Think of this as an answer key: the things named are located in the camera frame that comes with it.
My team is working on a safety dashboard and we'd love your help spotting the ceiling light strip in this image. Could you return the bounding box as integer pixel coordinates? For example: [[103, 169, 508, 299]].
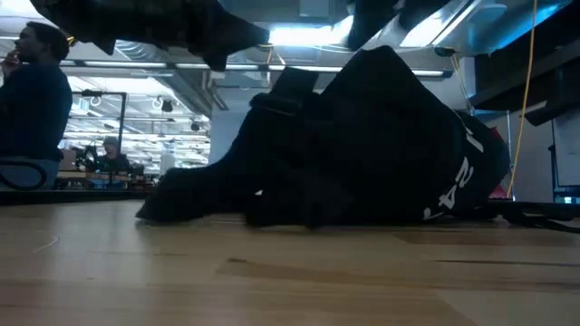
[[58, 58, 448, 77]]

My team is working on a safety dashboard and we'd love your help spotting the black backpack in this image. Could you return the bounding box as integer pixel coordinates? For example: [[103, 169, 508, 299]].
[[135, 44, 580, 235]]

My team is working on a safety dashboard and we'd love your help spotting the black metal table frame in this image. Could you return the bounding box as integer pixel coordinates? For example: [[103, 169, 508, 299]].
[[0, 188, 580, 221]]

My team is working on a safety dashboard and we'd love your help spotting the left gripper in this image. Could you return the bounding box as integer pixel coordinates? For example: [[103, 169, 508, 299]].
[[29, 0, 271, 72]]

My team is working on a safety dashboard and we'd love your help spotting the yellow hanging cord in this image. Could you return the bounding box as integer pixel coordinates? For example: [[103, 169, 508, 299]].
[[506, 0, 539, 199]]

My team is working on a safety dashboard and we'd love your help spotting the black frame rig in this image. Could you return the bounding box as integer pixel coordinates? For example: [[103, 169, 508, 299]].
[[70, 89, 129, 150]]

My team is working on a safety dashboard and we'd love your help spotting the silver ceiling duct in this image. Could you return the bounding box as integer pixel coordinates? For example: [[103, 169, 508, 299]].
[[112, 38, 214, 119]]

